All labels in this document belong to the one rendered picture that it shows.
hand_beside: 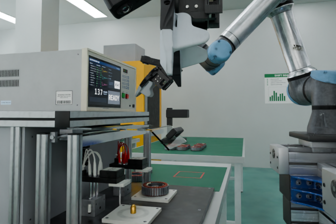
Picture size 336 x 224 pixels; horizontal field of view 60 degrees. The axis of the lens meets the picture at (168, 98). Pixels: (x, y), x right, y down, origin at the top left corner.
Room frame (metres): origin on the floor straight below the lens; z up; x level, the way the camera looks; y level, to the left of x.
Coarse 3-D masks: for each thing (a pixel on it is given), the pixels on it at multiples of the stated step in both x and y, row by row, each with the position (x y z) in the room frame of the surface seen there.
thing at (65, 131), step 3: (60, 129) 0.90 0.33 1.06; (63, 129) 0.90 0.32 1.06; (66, 129) 0.90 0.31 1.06; (69, 129) 0.89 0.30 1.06; (72, 129) 0.89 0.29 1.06; (75, 129) 0.91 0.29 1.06; (78, 129) 0.92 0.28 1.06; (81, 129) 0.94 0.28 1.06; (60, 132) 0.90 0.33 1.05; (63, 132) 0.90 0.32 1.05; (66, 132) 0.90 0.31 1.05; (69, 132) 0.89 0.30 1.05; (72, 132) 0.89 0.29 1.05; (75, 132) 0.91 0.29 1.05; (78, 132) 0.92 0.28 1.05; (81, 132) 0.94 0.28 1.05; (60, 138) 0.90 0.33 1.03; (63, 138) 0.90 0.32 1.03; (66, 138) 0.90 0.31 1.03
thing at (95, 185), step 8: (104, 168) 1.00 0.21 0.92; (112, 168) 1.00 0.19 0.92; (120, 168) 1.00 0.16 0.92; (88, 176) 0.98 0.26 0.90; (96, 176) 0.97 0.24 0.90; (104, 176) 0.97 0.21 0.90; (112, 176) 0.96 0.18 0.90; (120, 176) 0.98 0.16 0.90; (96, 184) 1.03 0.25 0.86; (112, 184) 0.96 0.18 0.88; (120, 184) 0.95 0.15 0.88; (96, 192) 1.03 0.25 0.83
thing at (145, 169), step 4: (128, 160) 1.20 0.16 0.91; (132, 160) 1.20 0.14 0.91; (136, 160) 1.19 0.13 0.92; (140, 160) 1.19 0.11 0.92; (144, 160) 1.22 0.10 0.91; (112, 164) 1.22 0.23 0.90; (116, 164) 1.21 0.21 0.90; (120, 164) 1.21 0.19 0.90; (124, 164) 1.21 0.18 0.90; (128, 164) 1.20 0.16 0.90; (132, 164) 1.20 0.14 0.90; (136, 164) 1.19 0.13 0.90; (140, 164) 1.19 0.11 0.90; (144, 164) 1.21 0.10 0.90; (124, 168) 1.20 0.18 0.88; (128, 168) 1.20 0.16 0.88; (132, 168) 1.20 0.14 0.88; (136, 168) 1.19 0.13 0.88; (140, 168) 1.19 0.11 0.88; (144, 168) 1.21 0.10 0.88; (148, 168) 1.21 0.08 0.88; (124, 172) 1.26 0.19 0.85
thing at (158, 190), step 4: (144, 184) 1.20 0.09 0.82; (148, 184) 1.22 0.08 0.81; (152, 184) 1.24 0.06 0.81; (156, 184) 1.24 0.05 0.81; (160, 184) 1.23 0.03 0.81; (164, 184) 1.19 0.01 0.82; (168, 184) 1.21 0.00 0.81; (144, 188) 1.17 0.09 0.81; (148, 188) 1.16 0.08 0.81; (152, 188) 1.15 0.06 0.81; (156, 188) 1.16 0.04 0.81; (160, 188) 1.16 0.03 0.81; (164, 188) 1.17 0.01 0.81; (168, 188) 1.20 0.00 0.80; (144, 192) 1.17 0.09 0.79; (148, 192) 1.16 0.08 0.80; (152, 192) 1.15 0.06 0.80; (156, 192) 1.16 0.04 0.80; (160, 192) 1.16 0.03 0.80; (164, 192) 1.17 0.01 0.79
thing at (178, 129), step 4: (172, 128) 0.88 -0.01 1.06; (176, 128) 0.91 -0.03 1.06; (180, 128) 0.95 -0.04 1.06; (168, 132) 0.88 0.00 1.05; (172, 132) 0.88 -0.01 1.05; (176, 132) 0.88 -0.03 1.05; (180, 132) 0.97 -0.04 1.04; (168, 136) 0.88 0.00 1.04; (172, 136) 0.88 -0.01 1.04; (176, 136) 0.97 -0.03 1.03
